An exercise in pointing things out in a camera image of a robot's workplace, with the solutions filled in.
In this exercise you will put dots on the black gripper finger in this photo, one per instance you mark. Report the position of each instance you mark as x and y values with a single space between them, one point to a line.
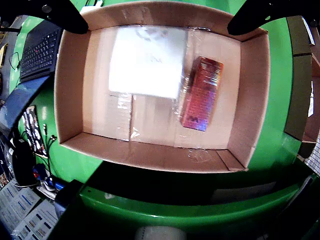
255 17
62 15

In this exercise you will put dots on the white d'Alba carton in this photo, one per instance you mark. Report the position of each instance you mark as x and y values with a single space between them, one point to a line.
145 70

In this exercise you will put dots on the open cardboard box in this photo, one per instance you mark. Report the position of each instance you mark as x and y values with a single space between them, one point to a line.
298 35
297 95

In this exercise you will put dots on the large shallow cardboard tray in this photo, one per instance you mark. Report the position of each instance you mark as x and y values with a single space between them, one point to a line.
105 112

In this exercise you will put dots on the dark box device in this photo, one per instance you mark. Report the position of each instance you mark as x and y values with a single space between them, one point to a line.
67 192

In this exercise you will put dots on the white power adapter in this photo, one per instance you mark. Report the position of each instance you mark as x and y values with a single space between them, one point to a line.
96 3

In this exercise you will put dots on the black laptop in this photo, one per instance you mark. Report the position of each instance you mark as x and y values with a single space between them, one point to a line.
37 55

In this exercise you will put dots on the navy and white carton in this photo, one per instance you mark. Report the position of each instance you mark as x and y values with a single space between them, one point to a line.
308 32

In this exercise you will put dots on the red orange holographic carton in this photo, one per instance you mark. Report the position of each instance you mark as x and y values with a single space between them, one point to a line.
200 105

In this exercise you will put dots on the cow print carton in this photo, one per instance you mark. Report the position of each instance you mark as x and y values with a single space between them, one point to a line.
310 105

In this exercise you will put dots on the dark printed picture sheet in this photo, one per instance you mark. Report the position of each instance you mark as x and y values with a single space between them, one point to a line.
33 130

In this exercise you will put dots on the black round device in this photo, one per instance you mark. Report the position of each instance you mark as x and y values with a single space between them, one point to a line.
23 165

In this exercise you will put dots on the blue red plug bundle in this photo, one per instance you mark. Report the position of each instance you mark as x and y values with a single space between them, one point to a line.
38 171

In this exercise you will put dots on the white cloth rag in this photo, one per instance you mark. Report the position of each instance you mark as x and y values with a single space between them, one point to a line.
50 187

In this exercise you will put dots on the laminated printed sheet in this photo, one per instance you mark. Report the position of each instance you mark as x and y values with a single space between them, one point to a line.
15 205
35 222

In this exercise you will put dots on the green metal machine housing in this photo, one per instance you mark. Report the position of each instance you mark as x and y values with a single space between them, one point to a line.
162 212

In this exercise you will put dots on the beige packing tape roll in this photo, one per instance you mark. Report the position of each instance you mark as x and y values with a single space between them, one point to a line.
160 233

